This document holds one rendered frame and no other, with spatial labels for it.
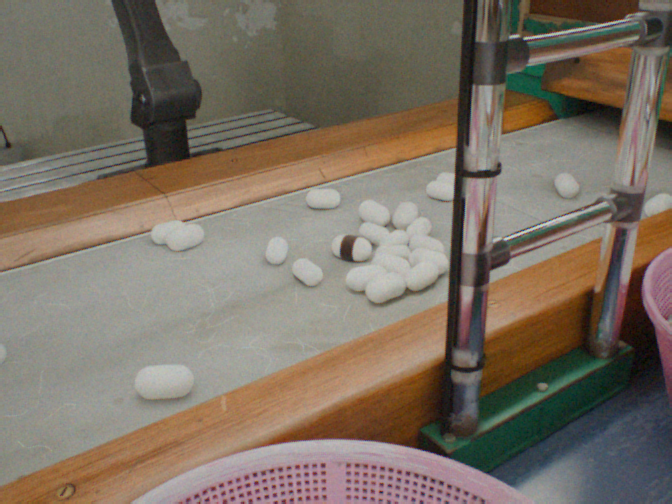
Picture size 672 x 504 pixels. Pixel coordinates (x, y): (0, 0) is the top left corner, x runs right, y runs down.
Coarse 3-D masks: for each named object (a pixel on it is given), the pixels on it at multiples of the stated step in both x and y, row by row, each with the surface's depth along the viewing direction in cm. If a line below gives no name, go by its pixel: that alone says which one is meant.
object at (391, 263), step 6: (384, 252) 63; (378, 258) 62; (384, 258) 62; (390, 258) 62; (396, 258) 61; (402, 258) 62; (372, 264) 62; (378, 264) 62; (384, 264) 62; (390, 264) 61; (396, 264) 61; (402, 264) 61; (408, 264) 61; (390, 270) 61; (396, 270) 61; (402, 270) 61
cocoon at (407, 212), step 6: (402, 204) 72; (408, 204) 72; (396, 210) 71; (402, 210) 70; (408, 210) 70; (414, 210) 71; (396, 216) 70; (402, 216) 70; (408, 216) 70; (414, 216) 71; (396, 222) 70; (402, 222) 70; (408, 222) 70; (402, 228) 70
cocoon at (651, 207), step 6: (654, 198) 72; (660, 198) 72; (666, 198) 72; (648, 204) 72; (654, 204) 71; (660, 204) 71; (666, 204) 72; (648, 210) 72; (654, 210) 71; (660, 210) 71
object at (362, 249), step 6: (336, 240) 65; (360, 240) 65; (366, 240) 65; (336, 246) 65; (354, 246) 64; (360, 246) 64; (366, 246) 65; (336, 252) 65; (354, 252) 64; (360, 252) 64; (366, 252) 65; (354, 258) 65; (360, 258) 65; (366, 258) 65
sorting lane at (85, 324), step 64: (576, 128) 99; (384, 192) 80; (512, 192) 79; (64, 256) 67; (128, 256) 68; (192, 256) 67; (256, 256) 67; (320, 256) 67; (448, 256) 66; (0, 320) 58; (64, 320) 58; (128, 320) 57; (192, 320) 57; (256, 320) 57; (320, 320) 57; (384, 320) 57; (0, 384) 50; (64, 384) 50; (128, 384) 50; (0, 448) 45; (64, 448) 44
